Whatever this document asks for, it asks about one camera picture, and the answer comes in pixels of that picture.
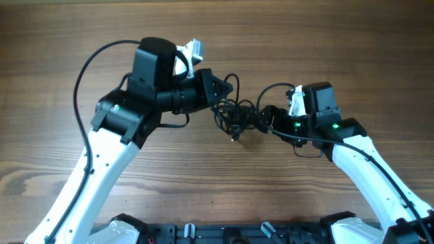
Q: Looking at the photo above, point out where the black long USB cable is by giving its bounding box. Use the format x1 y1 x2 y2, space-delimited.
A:
216 73 258 136

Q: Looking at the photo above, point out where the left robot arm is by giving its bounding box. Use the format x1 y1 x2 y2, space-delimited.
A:
26 37 233 243

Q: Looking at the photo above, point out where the right camera cable black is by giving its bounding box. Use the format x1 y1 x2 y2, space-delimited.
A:
256 82 434 244

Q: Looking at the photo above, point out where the camera cable black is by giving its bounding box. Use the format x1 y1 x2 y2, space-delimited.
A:
44 39 140 244
256 82 434 244

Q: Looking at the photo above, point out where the left camera cable black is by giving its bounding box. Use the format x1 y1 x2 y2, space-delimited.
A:
44 39 140 244

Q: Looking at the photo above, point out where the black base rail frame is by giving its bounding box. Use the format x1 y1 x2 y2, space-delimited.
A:
91 222 384 244

